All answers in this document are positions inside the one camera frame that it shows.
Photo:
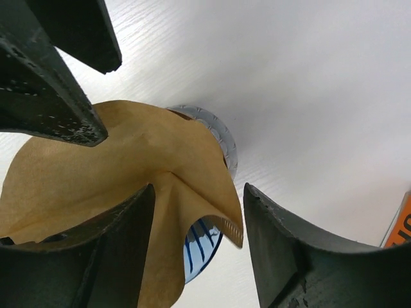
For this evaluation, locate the blue glass dripper cone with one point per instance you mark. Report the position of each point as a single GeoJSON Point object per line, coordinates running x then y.
{"type": "Point", "coordinates": [200, 246]}

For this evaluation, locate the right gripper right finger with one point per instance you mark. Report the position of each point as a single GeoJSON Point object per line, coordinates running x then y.
{"type": "Point", "coordinates": [297, 264]}

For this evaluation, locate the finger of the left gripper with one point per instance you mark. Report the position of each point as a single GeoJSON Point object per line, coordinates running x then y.
{"type": "Point", "coordinates": [82, 29]}
{"type": "Point", "coordinates": [39, 95]}

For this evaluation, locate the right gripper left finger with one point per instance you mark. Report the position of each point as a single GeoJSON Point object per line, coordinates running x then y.
{"type": "Point", "coordinates": [98, 263]}

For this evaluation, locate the single brown paper filter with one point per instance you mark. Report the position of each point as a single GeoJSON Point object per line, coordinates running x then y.
{"type": "Point", "coordinates": [52, 186]}

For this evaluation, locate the orange coffee filter box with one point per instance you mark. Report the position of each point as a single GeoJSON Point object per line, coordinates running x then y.
{"type": "Point", "coordinates": [399, 230]}

